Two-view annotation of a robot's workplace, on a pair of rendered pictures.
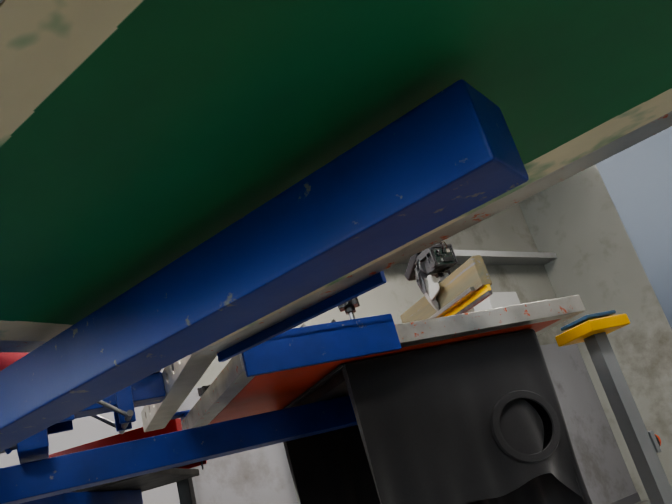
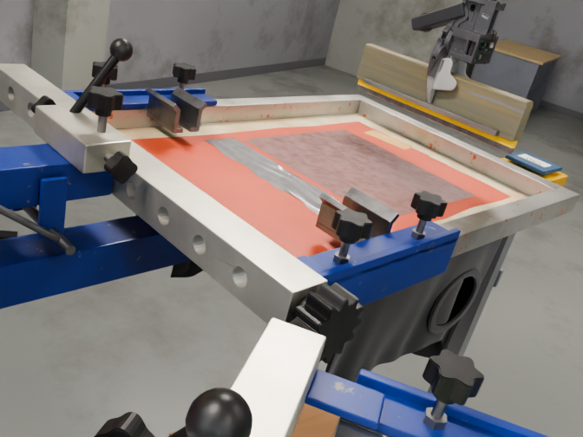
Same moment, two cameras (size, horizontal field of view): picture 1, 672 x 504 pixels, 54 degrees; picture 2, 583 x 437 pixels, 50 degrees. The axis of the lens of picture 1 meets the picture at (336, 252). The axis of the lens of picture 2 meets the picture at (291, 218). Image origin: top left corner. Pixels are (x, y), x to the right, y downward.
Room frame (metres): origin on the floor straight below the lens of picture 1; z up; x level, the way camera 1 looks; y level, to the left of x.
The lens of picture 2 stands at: (0.56, 0.46, 1.34)
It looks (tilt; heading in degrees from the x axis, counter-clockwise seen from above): 25 degrees down; 337
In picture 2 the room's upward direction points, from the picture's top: 14 degrees clockwise
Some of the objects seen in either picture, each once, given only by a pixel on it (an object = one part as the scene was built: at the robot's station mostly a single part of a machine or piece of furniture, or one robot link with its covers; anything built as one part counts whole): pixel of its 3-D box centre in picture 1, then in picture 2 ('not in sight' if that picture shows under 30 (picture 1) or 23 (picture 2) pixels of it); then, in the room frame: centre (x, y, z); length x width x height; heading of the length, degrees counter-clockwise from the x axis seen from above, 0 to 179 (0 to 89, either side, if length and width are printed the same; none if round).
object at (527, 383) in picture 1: (462, 435); (403, 300); (1.40, -0.14, 0.77); 0.46 x 0.09 x 0.36; 118
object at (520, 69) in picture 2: not in sight; (512, 80); (6.25, -3.98, 0.32); 1.20 x 0.63 x 0.64; 132
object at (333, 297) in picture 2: not in sight; (315, 316); (1.01, 0.23, 1.02); 0.07 x 0.06 x 0.07; 118
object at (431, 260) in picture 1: (431, 251); (470, 28); (1.62, -0.24, 1.23); 0.09 x 0.08 x 0.12; 28
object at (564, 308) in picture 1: (373, 369); (339, 163); (1.53, -0.01, 0.97); 0.79 x 0.58 x 0.04; 118
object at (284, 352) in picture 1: (319, 346); (376, 265); (1.18, 0.08, 0.98); 0.30 x 0.05 x 0.07; 118
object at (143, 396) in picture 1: (117, 395); (33, 174); (1.27, 0.49, 1.02); 0.17 x 0.06 x 0.05; 118
